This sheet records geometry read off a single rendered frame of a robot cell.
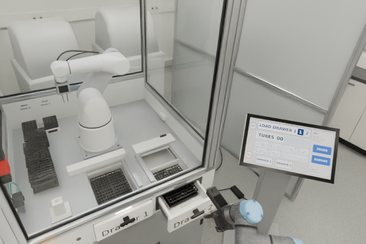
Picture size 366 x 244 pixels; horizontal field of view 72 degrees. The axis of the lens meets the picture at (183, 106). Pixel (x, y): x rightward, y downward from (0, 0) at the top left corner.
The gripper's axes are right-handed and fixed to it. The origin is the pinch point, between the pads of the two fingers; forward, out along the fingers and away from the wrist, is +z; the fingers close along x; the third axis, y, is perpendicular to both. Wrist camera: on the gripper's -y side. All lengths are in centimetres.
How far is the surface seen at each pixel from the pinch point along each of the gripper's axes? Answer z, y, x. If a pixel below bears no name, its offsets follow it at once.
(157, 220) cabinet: 36.6, -4.5, -13.2
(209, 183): 26.5, -11.3, 20.9
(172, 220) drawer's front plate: 12.9, -2.8, -12.5
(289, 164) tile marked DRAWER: 0, -3, 59
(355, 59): -27, -45, 129
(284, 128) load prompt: -5, -22, 64
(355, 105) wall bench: 62, -22, 256
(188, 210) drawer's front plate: 11.2, -4.0, -4.0
